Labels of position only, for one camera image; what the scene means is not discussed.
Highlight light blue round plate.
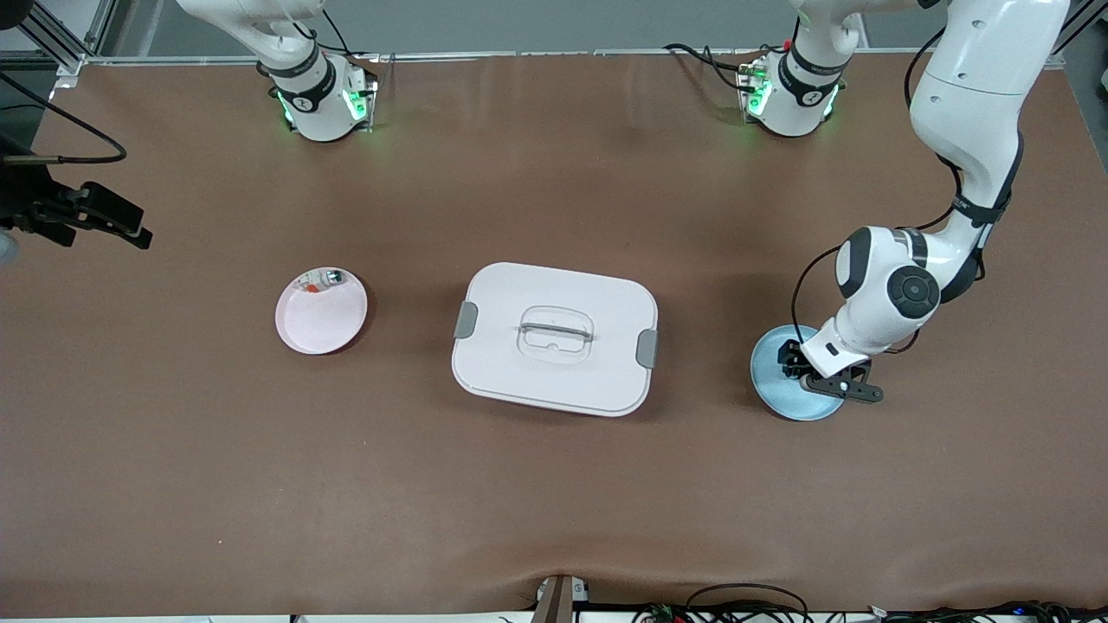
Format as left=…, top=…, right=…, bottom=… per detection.
left=750, top=324, right=851, bottom=422

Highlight pink round plate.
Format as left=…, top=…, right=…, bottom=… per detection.
left=275, top=267, right=369, bottom=356

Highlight white lidded storage box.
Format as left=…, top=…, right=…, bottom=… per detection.
left=451, top=262, right=660, bottom=418

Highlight brown table mat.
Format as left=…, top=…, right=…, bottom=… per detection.
left=0, top=50, right=1108, bottom=618

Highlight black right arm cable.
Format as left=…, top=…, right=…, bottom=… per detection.
left=0, top=71, right=129, bottom=165

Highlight aluminium frame post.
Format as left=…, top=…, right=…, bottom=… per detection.
left=17, top=0, right=119, bottom=87
left=1043, top=0, right=1108, bottom=70

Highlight black looped cable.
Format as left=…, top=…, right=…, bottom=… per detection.
left=686, top=582, right=811, bottom=623

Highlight clear recessed lid handle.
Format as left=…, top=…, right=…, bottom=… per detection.
left=517, top=305, right=596, bottom=364

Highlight black right base cable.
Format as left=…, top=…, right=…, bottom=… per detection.
left=299, top=7, right=382, bottom=61

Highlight black left base cables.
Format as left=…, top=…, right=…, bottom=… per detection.
left=663, top=42, right=780, bottom=93

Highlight black cable bundle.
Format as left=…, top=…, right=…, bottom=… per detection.
left=866, top=599, right=1108, bottom=623

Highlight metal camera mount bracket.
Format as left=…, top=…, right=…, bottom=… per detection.
left=530, top=575, right=591, bottom=623

